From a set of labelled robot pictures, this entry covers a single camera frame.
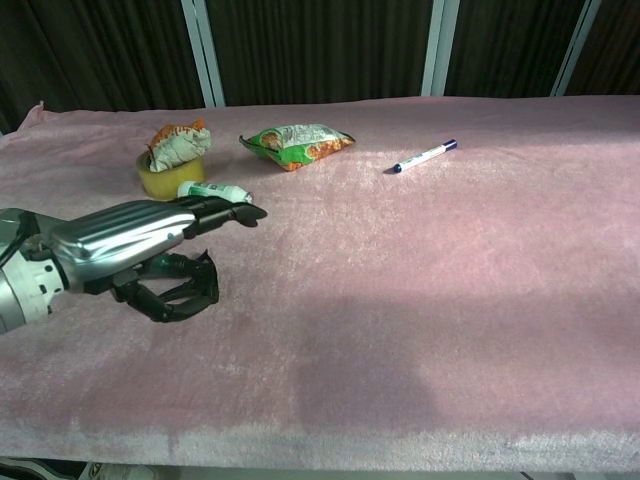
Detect white metal frame post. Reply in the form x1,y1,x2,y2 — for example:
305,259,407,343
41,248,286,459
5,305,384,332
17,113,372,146
180,0,225,108
421,0,460,97
551,0,601,97

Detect pink plush table cloth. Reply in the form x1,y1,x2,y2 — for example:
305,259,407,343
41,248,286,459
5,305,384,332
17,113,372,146
0,94,640,474

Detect crumpled orange white snack wrapper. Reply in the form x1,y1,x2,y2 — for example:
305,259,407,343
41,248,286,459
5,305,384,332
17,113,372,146
145,118,213,171

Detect green orange snack bag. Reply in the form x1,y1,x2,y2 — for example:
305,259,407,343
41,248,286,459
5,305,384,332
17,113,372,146
238,123,357,173

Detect yellow tape roll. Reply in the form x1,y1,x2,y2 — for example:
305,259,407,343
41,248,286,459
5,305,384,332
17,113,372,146
136,149,207,202

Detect dark pleated curtain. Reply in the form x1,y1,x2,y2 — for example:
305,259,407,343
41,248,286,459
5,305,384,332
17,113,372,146
0,0,640,134

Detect small white green bottle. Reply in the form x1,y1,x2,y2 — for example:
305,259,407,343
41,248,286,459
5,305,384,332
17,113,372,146
177,180,255,204

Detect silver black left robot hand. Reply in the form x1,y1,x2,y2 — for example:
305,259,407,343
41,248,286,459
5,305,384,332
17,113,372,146
49,195,269,324

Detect white black object under table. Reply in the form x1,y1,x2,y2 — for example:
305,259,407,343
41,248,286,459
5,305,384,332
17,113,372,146
0,457,161,480

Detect white blue marker pen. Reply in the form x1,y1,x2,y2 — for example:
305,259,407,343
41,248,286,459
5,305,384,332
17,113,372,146
392,138,459,175

